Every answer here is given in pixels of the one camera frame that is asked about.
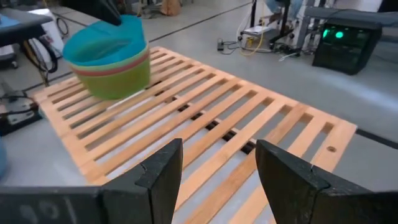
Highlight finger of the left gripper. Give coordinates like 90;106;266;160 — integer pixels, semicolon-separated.
93;0;123;26

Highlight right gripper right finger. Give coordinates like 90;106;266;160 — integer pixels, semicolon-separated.
255;139;343;224

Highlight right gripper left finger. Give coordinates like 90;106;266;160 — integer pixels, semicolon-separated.
101;138;184;224

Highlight small teal bowl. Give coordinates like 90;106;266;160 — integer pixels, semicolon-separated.
62;14;147;67

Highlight small pale green bowl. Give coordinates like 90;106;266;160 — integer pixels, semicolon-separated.
70;46;149;72

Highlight small red bowl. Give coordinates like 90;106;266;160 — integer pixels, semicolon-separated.
71;52;150;78

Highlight wooden slatted shelf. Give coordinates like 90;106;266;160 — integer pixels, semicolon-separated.
32;45;358;224

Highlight dark desk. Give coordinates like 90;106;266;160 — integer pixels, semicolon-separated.
0;7;53;48

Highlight brown bag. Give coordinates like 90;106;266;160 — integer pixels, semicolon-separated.
160;0;183;17

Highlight small lime green bowl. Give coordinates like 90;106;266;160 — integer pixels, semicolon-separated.
76;58;152;100

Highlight black computer green lights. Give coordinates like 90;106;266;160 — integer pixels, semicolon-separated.
312;18;383;75

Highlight white flat device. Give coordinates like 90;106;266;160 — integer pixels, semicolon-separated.
241;25;267;37

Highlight black stand base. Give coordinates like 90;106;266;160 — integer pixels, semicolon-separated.
269;9;295;45

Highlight grey side table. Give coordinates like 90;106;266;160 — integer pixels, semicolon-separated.
303;6;398;29

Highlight yellow cable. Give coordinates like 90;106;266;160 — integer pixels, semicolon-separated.
238;18;266;57

